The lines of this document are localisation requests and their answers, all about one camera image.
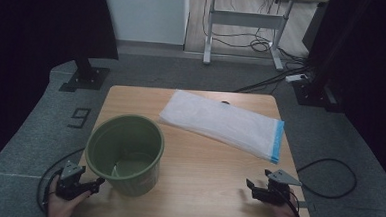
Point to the dark curtain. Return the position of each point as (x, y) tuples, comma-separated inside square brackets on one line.
[(367, 64), (34, 46)]

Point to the white power strip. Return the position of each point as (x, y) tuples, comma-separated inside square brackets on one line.
[(296, 78)]

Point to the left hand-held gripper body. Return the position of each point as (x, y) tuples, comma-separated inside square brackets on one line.
[(70, 185)]

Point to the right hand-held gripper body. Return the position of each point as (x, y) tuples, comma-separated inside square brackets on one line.
[(276, 193)]

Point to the white partition panel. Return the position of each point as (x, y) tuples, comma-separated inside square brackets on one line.
[(146, 12)]

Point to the grey tape marker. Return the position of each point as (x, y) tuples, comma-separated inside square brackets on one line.
[(302, 204)]

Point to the green plastic bucket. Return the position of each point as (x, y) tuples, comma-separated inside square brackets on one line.
[(133, 184)]

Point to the black stand with base plate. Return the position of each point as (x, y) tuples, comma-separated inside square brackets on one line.
[(315, 95), (87, 78)]

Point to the white metal frame desk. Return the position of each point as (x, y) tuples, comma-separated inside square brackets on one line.
[(245, 19)]

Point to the person's left hand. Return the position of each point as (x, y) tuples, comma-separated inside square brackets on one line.
[(58, 210)]

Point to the white plastic bag blue edge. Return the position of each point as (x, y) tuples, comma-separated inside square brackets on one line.
[(220, 121)]

